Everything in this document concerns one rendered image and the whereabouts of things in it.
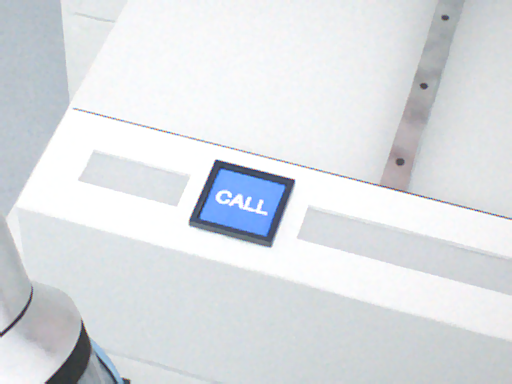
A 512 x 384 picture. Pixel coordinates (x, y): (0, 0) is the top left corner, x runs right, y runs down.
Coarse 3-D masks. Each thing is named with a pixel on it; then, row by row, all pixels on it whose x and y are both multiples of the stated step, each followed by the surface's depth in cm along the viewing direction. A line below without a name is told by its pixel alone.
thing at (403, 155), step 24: (456, 0) 117; (432, 24) 115; (456, 24) 117; (432, 48) 113; (432, 72) 111; (408, 96) 109; (432, 96) 109; (408, 120) 108; (408, 144) 106; (408, 168) 104
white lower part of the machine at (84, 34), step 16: (64, 0) 163; (80, 0) 162; (96, 0) 162; (112, 0) 161; (64, 16) 165; (80, 16) 165; (96, 16) 164; (112, 16) 163; (64, 32) 167; (80, 32) 166; (96, 32) 166; (80, 48) 169; (96, 48) 168; (80, 64) 171; (80, 80) 173
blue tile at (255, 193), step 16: (224, 176) 88; (240, 176) 88; (224, 192) 87; (240, 192) 87; (256, 192) 87; (272, 192) 87; (208, 208) 86; (224, 208) 86; (240, 208) 86; (256, 208) 86; (272, 208) 86; (224, 224) 85; (240, 224) 85; (256, 224) 85; (272, 224) 86
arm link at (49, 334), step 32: (0, 224) 56; (0, 256) 55; (0, 288) 55; (32, 288) 58; (0, 320) 55; (32, 320) 57; (64, 320) 58; (0, 352) 55; (32, 352) 55; (64, 352) 56; (96, 352) 65
